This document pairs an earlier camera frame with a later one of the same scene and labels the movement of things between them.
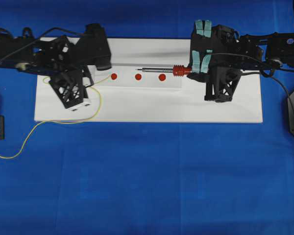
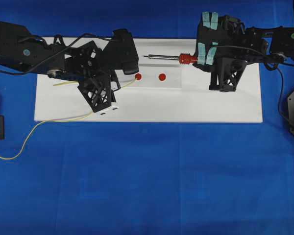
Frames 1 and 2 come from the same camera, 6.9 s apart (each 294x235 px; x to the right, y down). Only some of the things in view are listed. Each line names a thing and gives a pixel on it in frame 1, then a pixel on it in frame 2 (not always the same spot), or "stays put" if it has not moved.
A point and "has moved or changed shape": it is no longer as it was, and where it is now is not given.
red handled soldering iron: [178, 70] to [184, 58]
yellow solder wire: [32, 131] has moved or changed shape
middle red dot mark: [137, 77] stays put
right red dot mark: [162, 77] stays put
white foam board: [124, 94] stays put
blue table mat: [145, 178] stays put
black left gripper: [58, 56] to [87, 62]
